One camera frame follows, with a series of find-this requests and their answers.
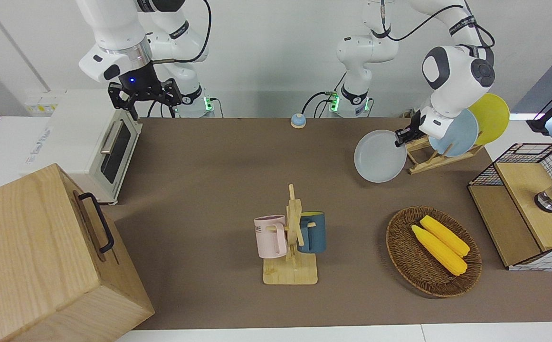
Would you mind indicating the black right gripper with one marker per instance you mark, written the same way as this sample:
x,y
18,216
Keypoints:
x,y
139,80

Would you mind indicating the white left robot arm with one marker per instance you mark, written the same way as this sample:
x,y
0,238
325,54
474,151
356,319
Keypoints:
x,y
452,71

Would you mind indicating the brown table mat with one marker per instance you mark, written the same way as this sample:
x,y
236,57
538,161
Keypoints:
x,y
219,180

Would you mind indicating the pink mug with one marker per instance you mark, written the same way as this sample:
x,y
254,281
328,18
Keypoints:
x,y
270,237

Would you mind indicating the gray plate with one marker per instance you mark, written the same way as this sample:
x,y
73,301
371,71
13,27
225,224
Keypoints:
x,y
378,159

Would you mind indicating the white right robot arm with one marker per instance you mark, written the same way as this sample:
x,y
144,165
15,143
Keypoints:
x,y
114,33

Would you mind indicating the wooden mug tree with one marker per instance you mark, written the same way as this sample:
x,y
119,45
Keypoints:
x,y
295,266

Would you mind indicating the white box yellow labels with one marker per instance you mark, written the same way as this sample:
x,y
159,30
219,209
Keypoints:
x,y
43,105

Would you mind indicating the dark blue mug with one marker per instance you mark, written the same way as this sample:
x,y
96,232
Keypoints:
x,y
315,235

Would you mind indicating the white toaster oven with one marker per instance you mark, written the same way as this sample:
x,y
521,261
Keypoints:
x,y
76,142

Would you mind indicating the wooden plate rack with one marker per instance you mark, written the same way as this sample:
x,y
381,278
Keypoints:
x,y
435,161

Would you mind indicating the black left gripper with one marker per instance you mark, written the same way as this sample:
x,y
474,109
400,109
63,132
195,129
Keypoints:
x,y
414,121

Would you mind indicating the blue call bell wooden base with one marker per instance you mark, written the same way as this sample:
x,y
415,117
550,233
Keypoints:
x,y
298,121

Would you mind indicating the yellow plate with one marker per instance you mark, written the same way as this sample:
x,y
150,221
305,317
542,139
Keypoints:
x,y
494,116

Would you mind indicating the brown wicker basket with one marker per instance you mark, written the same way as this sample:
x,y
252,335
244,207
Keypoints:
x,y
409,256

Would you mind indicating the yellow corn cob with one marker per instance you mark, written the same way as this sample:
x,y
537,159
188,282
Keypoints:
x,y
440,251
447,235

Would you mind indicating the light blue plate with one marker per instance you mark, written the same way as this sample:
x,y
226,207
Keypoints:
x,y
459,133

